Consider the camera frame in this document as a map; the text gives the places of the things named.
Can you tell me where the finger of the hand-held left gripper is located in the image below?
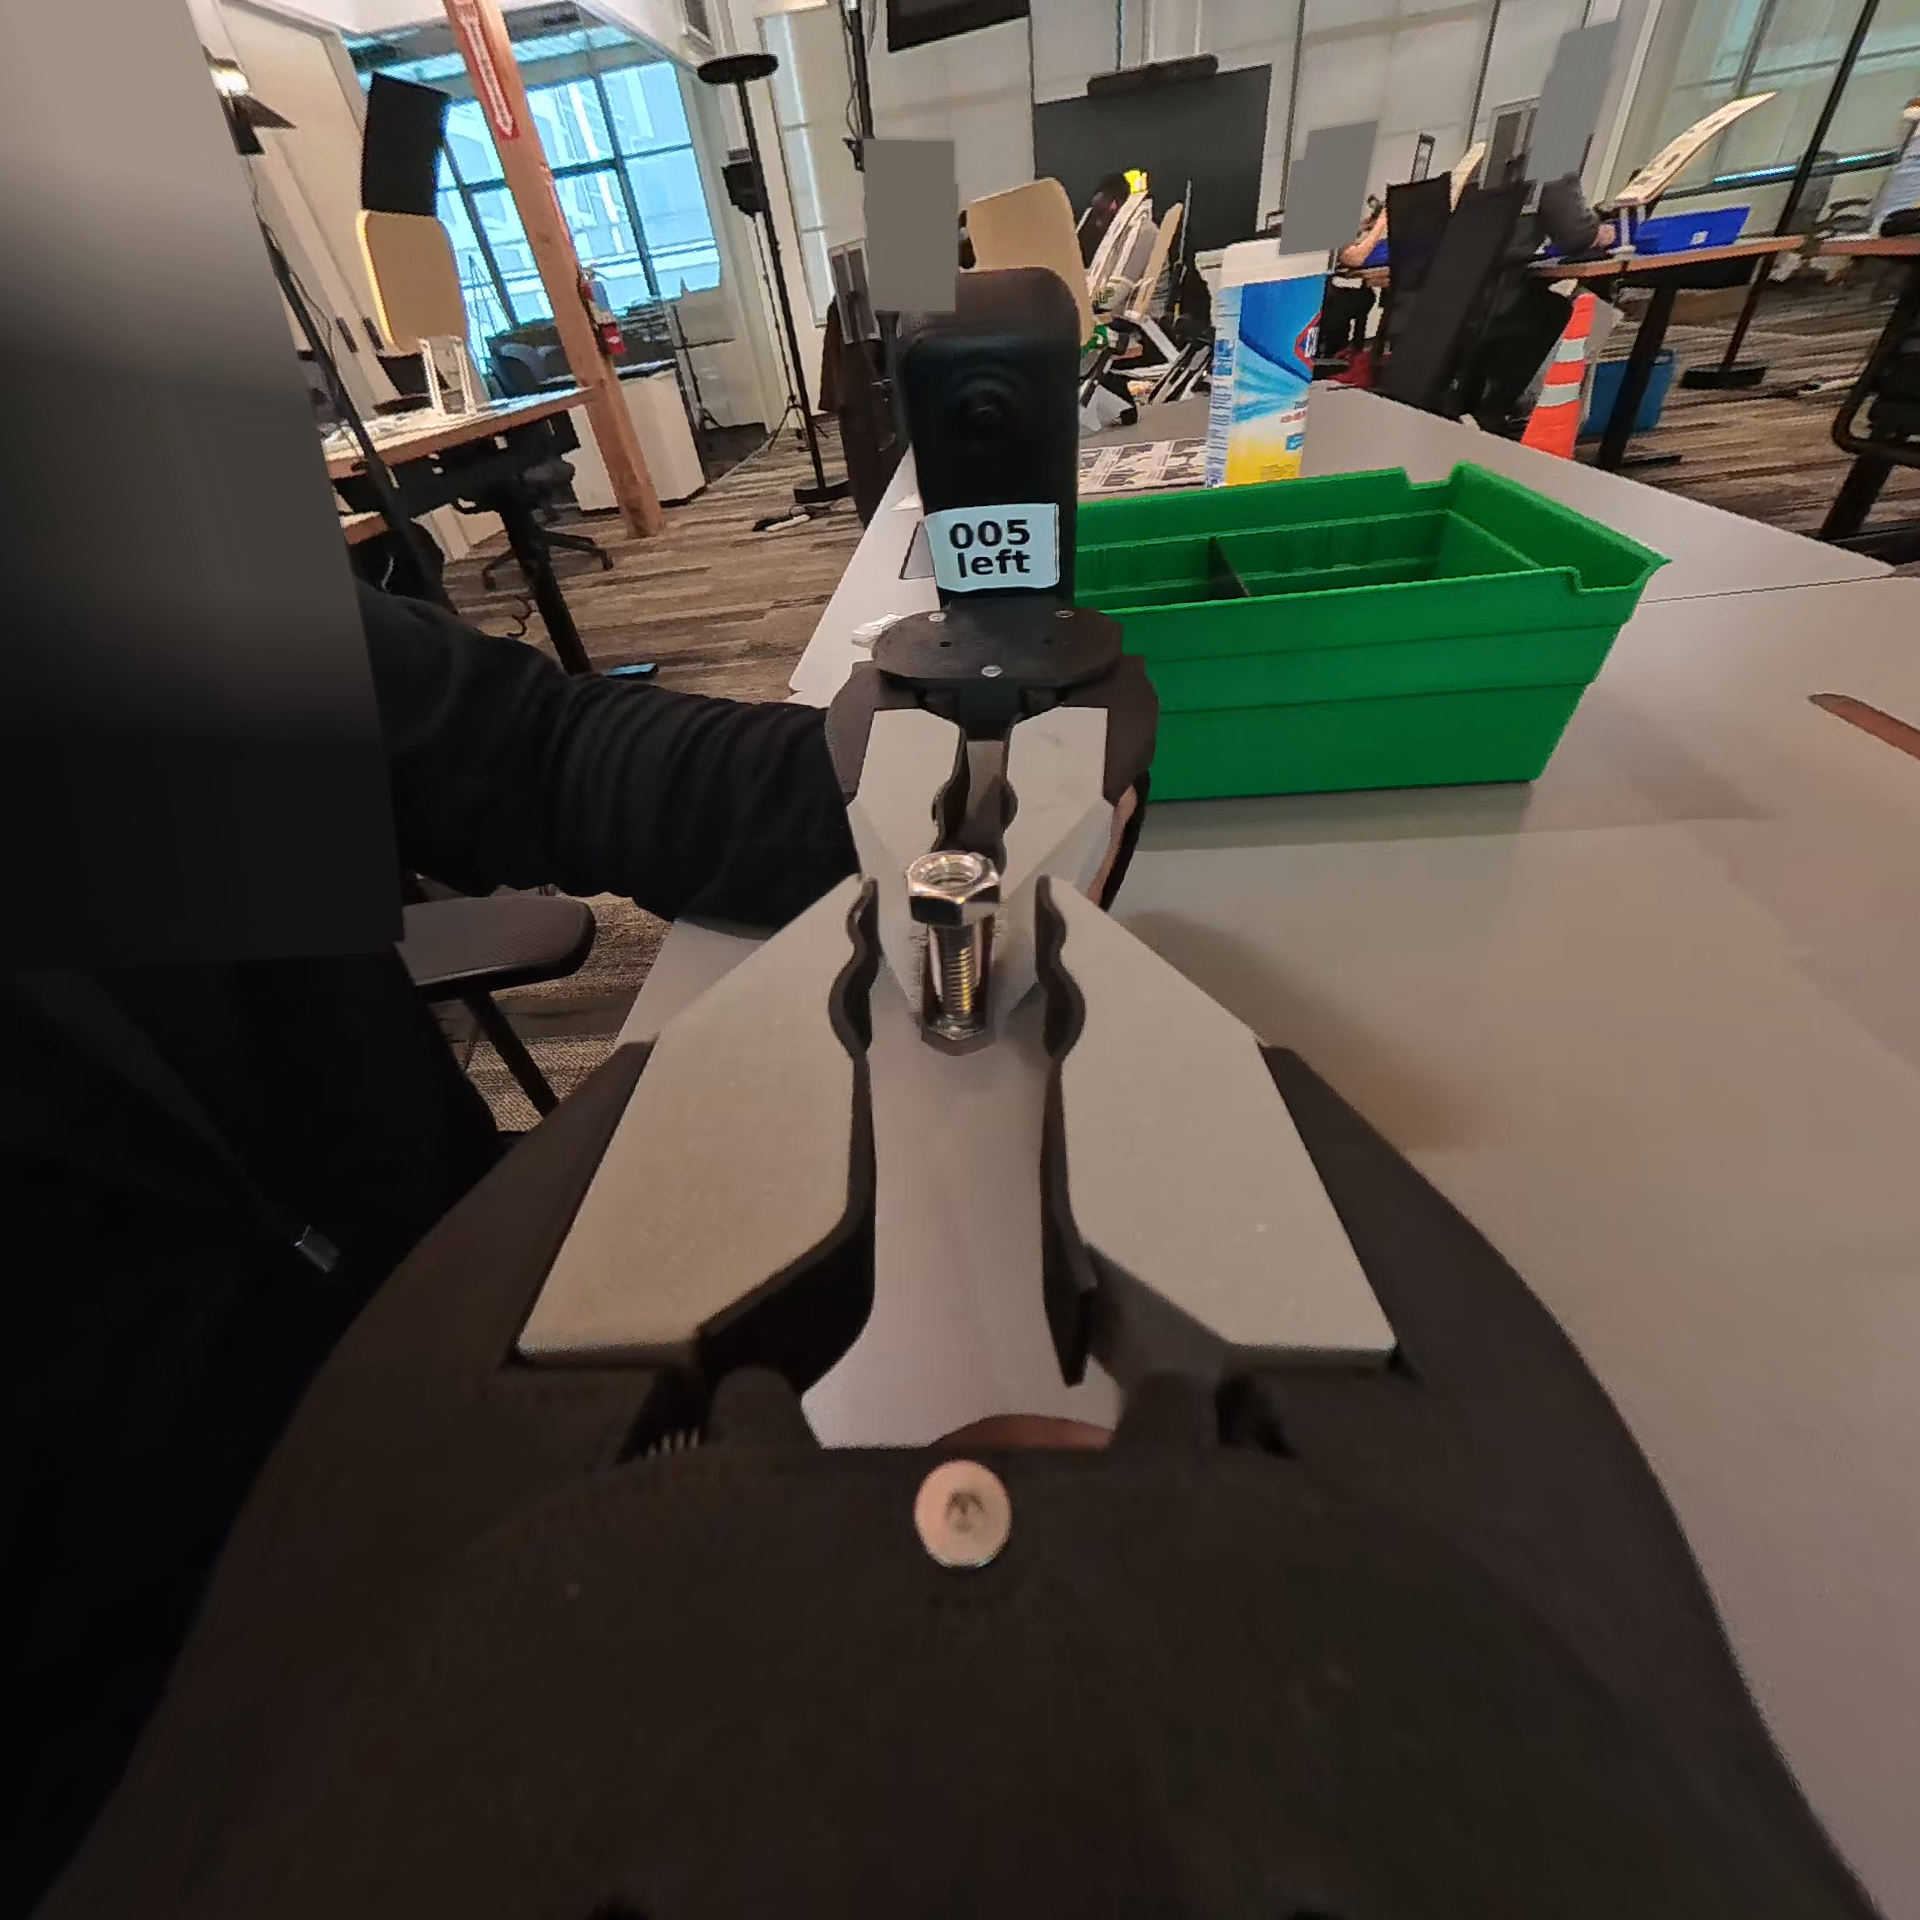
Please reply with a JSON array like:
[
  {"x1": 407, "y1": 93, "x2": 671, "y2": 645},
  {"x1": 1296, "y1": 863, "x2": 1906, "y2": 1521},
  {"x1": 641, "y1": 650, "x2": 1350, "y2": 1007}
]
[
  {"x1": 972, "y1": 702, "x2": 1129, "y2": 1008},
  {"x1": 841, "y1": 707, "x2": 964, "y2": 995}
]

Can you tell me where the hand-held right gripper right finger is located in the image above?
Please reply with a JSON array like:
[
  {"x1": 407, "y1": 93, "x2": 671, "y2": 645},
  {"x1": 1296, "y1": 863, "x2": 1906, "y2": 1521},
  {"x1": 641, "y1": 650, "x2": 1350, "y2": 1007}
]
[{"x1": 1034, "y1": 876, "x2": 1399, "y2": 1388}]

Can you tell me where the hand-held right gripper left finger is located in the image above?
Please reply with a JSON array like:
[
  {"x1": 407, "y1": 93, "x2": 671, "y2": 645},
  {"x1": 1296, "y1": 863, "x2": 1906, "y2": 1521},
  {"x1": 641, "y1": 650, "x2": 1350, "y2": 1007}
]
[{"x1": 515, "y1": 876, "x2": 885, "y2": 1396}]

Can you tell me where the silver hex nut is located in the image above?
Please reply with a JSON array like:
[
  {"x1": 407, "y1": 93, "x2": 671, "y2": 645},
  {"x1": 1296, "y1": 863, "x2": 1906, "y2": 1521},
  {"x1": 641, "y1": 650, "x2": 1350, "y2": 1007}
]
[{"x1": 905, "y1": 850, "x2": 1006, "y2": 934}]

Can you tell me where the silver hex bolt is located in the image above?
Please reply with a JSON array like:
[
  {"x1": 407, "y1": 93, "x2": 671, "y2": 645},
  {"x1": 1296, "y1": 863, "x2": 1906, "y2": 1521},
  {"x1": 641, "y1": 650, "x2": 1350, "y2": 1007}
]
[{"x1": 909, "y1": 863, "x2": 1006, "y2": 1058}]

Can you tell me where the green plastic bin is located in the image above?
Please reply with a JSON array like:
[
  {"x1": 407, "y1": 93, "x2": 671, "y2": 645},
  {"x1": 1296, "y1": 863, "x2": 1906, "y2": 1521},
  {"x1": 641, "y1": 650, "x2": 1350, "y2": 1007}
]
[{"x1": 1074, "y1": 461, "x2": 1672, "y2": 809}]

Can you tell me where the person's left forearm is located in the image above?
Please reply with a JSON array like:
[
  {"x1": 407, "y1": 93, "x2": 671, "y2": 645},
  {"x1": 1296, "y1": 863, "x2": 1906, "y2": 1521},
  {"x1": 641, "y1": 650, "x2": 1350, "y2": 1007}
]
[{"x1": 356, "y1": 585, "x2": 863, "y2": 924}]

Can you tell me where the wooden board document stand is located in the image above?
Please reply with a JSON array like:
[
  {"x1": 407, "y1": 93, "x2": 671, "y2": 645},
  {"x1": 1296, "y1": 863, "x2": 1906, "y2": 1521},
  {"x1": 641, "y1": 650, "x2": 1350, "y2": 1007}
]
[
  {"x1": 968, "y1": 178, "x2": 1089, "y2": 279},
  {"x1": 356, "y1": 207, "x2": 473, "y2": 410}
]

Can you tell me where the wipes canister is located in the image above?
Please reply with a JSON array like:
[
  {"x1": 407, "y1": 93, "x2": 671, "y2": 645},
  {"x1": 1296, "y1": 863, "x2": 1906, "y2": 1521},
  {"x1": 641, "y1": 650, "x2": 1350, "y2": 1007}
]
[{"x1": 1209, "y1": 244, "x2": 1333, "y2": 489}]

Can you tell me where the orange traffic cone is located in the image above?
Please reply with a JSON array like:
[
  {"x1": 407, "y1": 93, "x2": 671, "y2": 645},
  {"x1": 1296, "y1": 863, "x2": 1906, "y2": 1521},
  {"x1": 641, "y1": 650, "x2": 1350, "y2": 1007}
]
[{"x1": 1525, "y1": 290, "x2": 1604, "y2": 461}]

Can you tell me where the blue floor bin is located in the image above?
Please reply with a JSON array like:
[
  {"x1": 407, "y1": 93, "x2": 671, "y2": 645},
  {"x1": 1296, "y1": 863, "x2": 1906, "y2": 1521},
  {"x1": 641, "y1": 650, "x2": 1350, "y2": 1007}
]
[{"x1": 1583, "y1": 351, "x2": 1674, "y2": 436}]

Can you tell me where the black studio light panel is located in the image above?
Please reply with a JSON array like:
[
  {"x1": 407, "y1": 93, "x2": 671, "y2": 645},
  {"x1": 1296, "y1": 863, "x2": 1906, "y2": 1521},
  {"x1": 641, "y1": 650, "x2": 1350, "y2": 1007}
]
[{"x1": 361, "y1": 72, "x2": 453, "y2": 218}]

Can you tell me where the wooden top office desk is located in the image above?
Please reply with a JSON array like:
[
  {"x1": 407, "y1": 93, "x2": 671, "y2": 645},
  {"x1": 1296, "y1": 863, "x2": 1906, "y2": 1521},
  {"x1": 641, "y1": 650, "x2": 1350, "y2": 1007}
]
[{"x1": 1532, "y1": 234, "x2": 1810, "y2": 475}]

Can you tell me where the large black wall display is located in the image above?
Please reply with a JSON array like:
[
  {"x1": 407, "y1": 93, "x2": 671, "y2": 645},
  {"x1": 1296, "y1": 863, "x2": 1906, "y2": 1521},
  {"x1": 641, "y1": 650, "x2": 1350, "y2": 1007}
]
[{"x1": 1032, "y1": 66, "x2": 1276, "y2": 244}]

